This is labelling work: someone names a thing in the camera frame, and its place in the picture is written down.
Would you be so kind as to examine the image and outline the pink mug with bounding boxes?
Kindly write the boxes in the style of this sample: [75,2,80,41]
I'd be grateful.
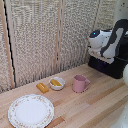
[72,74,92,94]

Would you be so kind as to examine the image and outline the white floral rim plate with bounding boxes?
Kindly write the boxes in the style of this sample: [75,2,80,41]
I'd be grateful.
[7,93,56,128]

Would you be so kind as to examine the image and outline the white plastic housing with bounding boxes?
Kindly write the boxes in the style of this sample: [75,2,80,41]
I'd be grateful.
[113,111,128,128]

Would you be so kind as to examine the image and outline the wooden screen frame post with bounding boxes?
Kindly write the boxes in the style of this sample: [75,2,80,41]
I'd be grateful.
[0,0,16,90]

